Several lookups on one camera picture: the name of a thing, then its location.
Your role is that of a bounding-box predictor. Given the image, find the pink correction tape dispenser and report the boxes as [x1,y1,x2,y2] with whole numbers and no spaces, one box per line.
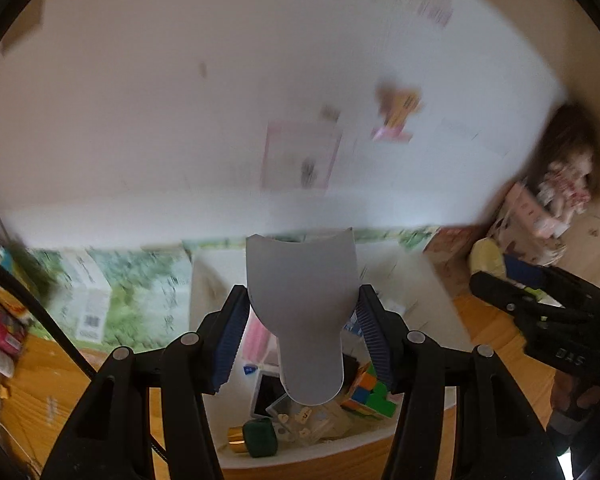
[342,310,367,337]

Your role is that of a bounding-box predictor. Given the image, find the brown-haired doll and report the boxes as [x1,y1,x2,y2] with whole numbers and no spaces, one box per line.
[536,104,599,221]

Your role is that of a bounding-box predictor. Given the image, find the pink spotted box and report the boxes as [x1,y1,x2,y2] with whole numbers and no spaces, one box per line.
[502,182,569,241]

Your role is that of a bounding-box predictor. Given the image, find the pink square wall sticker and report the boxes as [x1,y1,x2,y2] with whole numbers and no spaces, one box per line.
[260,120,344,191]

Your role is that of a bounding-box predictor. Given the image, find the white compact camera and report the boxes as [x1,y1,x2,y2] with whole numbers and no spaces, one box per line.
[249,369,286,420]

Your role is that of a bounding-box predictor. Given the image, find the gold round compact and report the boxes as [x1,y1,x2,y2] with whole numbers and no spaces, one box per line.
[468,237,512,282]

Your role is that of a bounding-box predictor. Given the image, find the colourful puzzle cube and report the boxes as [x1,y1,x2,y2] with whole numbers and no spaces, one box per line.
[340,362,399,419]

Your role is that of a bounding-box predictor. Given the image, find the white fan-shaped case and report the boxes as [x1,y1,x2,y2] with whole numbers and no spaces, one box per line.
[244,227,357,406]

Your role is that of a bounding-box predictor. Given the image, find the pink hair comb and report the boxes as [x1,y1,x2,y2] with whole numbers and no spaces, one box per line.
[242,317,281,366]

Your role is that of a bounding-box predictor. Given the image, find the printed fabric bag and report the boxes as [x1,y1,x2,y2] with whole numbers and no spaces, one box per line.
[484,204,567,267]

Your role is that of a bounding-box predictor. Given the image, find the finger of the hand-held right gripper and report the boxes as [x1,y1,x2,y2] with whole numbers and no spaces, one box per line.
[502,254,600,312]
[470,270,577,332]

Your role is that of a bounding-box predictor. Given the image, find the orange pony wall sticker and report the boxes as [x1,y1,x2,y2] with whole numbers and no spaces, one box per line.
[371,80,425,145]

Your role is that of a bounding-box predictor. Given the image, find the long black cable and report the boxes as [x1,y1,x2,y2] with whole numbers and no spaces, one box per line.
[0,254,167,467]

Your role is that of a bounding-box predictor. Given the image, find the white barcode box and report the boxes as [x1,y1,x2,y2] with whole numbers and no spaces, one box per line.
[59,249,114,346]

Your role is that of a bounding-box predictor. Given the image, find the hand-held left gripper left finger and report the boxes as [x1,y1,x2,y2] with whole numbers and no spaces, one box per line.
[40,284,251,480]

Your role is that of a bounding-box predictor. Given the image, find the green square bottle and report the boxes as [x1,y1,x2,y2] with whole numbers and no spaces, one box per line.
[227,417,279,460]

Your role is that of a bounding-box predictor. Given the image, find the green leaf printed mat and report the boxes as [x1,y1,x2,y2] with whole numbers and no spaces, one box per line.
[24,227,443,356]

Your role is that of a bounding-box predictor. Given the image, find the white plastic bin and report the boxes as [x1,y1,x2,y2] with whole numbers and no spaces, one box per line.
[189,239,474,467]

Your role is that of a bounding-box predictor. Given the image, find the brown printed board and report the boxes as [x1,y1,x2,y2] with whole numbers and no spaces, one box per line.
[422,226,487,267]

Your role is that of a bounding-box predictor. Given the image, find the pink pen cup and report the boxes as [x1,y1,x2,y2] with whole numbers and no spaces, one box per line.
[0,305,27,361]

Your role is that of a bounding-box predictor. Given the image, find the clear plastic box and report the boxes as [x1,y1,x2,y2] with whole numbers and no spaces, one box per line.
[267,393,354,445]

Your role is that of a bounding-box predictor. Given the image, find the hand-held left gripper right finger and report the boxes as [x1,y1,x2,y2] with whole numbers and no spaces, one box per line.
[357,284,564,480]

